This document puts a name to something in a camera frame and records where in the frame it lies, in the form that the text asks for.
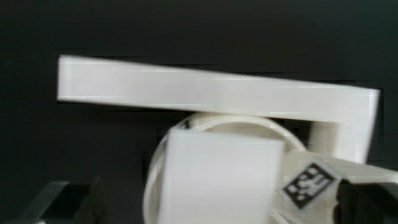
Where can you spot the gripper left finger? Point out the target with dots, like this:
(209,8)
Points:
(69,203)

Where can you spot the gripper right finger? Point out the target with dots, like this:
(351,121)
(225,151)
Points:
(366,203)

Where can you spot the white stool leg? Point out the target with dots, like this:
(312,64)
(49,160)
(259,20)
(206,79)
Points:
(220,176)
(311,176)

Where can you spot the white L-shaped fence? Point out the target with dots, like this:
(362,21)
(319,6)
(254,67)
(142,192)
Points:
(131,84)

